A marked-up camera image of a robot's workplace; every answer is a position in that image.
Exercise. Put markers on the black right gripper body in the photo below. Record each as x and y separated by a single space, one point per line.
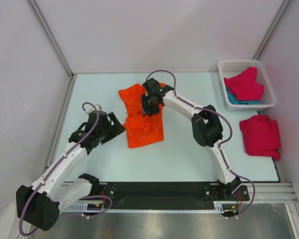
149 105

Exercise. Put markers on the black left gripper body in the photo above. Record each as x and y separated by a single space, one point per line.
100 131

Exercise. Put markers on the orange t shirt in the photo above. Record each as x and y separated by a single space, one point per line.
141 130

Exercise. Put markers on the white plastic basket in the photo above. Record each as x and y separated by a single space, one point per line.
233 67

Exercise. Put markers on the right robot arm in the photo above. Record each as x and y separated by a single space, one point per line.
206 128

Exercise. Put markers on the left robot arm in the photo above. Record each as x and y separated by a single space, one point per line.
41 203

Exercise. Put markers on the pink t shirt in basket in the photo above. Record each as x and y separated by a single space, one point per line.
245 86

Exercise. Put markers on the folded pink t shirt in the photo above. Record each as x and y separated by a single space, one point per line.
261 136

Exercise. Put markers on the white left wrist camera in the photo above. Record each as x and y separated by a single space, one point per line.
93 108

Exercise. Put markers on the white slotted cable duct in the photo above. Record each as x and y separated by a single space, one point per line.
91 208

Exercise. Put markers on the aluminium front rail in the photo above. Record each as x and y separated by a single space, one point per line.
276 193

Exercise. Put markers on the left aluminium corner post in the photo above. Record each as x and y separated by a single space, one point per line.
38 14

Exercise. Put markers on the aluminium corner post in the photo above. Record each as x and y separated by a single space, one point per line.
282 10
38 14

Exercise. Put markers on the right aluminium corner post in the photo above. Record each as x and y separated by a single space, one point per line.
282 10

